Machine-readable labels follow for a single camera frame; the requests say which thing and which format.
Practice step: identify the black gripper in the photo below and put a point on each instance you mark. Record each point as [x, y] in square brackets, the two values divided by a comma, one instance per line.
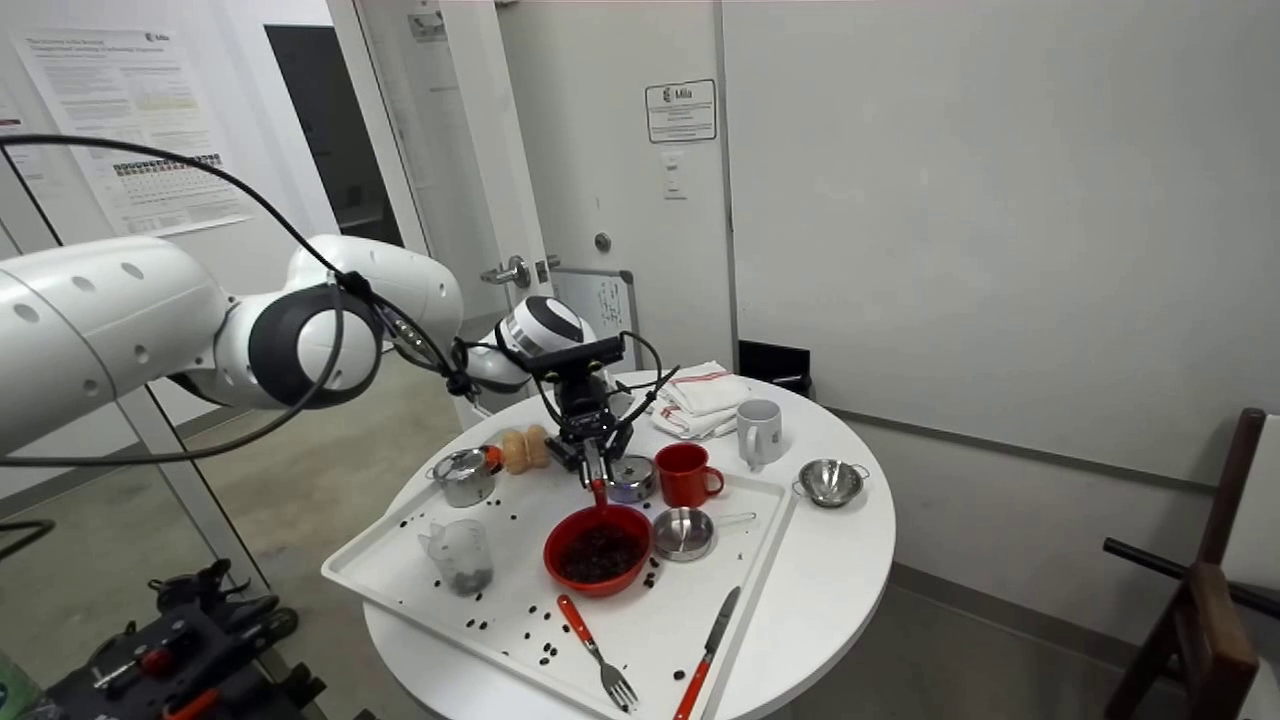
[584, 405]

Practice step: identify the orange red bowl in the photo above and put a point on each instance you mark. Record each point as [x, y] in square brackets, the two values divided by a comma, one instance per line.
[562, 560]

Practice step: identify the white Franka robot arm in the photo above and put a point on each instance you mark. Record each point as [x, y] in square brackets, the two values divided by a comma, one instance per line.
[93, 321]

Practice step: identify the small steel bowl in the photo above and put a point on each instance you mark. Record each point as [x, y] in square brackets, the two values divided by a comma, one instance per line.
[681, 539]
[828, 484]

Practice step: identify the yellow bread roll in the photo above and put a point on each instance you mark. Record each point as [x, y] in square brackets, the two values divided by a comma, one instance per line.
[538, 457]
[511, 436]
[538, 435]
[512, 462]

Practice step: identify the red mug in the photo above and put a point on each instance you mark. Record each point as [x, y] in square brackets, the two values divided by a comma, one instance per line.
[685, 483]

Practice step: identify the small orange round object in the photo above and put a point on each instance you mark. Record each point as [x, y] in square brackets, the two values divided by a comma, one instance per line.
[492, 457]

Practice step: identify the white towel red stripes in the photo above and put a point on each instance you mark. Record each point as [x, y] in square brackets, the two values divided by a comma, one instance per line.
[702, 402]

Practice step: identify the steel cup left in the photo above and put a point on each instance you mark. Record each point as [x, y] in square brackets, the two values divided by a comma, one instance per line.
[462, 483]

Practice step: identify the grey white mug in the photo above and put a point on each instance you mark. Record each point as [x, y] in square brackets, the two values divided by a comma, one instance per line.
[763, 443]

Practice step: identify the clear plastic cup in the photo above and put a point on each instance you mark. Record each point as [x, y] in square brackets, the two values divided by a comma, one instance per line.
[458, 555]

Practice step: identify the black box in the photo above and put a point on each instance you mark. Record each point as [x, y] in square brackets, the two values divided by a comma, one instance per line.
[772, 364]

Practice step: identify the white rectangular tray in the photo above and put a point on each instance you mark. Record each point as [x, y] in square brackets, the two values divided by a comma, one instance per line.
[403, 560]

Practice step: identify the round silver lock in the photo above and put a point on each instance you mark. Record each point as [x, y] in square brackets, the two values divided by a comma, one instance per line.
[602, 241]

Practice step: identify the white door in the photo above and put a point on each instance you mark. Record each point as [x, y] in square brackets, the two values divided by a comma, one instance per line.
[455, 135]

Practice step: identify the white notice sign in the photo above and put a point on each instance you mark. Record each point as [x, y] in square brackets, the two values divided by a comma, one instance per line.
[681, 108]

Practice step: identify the silver stand pole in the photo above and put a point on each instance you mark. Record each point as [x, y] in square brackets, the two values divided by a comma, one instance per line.
[186, 493]

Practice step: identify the dark glass door panel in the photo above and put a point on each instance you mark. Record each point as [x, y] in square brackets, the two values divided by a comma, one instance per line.
[333, 123]

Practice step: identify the black and red tools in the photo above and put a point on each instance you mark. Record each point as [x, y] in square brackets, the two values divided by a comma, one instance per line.
[200, 642]

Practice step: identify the white paper poster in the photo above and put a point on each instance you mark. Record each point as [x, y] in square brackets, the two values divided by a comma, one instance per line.
[106, 93]

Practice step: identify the green container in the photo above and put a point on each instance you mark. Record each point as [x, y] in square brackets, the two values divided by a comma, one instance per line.
[13, 684]

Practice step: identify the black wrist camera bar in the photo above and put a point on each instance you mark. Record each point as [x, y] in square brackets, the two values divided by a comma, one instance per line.
[581, 355]

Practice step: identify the grey metal wall panel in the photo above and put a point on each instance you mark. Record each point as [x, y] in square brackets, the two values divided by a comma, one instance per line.
[616, 312]

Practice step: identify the white light switch plate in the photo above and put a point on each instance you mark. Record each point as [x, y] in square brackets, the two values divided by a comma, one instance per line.
[678, 175]

